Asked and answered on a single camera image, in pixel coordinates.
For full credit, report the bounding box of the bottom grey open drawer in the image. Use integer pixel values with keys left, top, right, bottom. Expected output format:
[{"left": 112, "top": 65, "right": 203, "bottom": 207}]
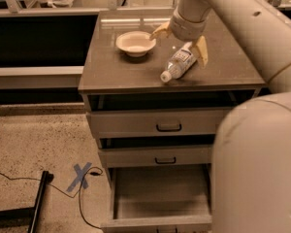
[{"left": 101, "top": 164, "right": 212, "bottom": 233}]

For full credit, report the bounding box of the grey drawer cabinet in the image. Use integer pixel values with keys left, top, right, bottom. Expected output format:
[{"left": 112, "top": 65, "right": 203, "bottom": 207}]
[{"left": 77, "top": 7, "right": 269, "bottom": 233}]

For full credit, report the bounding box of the clear plastic water bottle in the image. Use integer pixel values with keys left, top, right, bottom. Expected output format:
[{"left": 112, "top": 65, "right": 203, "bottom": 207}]
[{"left": 160, "top": 43, "right": 197, "bottom": 83}]

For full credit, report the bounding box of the top grey drawer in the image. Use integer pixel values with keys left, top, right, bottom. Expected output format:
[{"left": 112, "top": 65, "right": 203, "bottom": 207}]
[{"left": 86, "top": 108, "right": 231, "bottom": 139}]

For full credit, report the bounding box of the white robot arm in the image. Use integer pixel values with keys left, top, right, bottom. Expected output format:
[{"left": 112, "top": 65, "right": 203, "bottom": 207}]
[{"left": 152, "top": 0, "right": 291, "bottom": 233}]

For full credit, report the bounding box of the middle grey drawer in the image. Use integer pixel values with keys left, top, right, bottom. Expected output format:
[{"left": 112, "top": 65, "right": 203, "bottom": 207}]
[{"left": 98, "top": 145, "right": 212, "bottom": 168}]

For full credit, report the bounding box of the white paper bowl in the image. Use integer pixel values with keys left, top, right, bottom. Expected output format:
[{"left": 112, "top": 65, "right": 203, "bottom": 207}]
[{"left": 115, "top": 31, "right": 156, "bottom": 57}]

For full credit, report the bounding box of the blue tape cross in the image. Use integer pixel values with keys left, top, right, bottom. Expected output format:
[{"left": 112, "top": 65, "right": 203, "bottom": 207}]
[{"left": 66, "top": 162, "right": 92, "bottom": 192}]

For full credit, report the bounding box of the black metal stand left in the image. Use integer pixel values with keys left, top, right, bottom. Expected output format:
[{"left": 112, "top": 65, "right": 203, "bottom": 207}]
[{"left": 0, "top": 171, "right": 53, "bottom": 233}]

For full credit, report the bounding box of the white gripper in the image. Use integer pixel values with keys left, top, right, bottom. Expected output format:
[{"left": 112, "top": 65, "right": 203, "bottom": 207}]
[{"left": 149, "top": 9, "right": 209, "bottom": 68}]

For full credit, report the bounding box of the black floor cable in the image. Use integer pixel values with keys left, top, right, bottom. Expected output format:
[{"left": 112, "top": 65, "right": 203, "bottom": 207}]
[{"left": 0, "top": 165, "right": 105, "bottom": 230}]

